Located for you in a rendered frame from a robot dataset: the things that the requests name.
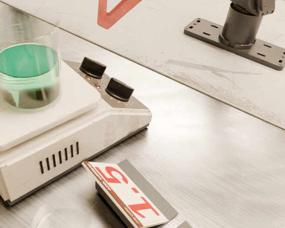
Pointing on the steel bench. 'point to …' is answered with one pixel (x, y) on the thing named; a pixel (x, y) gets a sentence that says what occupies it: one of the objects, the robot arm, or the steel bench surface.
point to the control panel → (133, 103)
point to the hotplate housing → (62, 149)
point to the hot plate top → (60, 108)
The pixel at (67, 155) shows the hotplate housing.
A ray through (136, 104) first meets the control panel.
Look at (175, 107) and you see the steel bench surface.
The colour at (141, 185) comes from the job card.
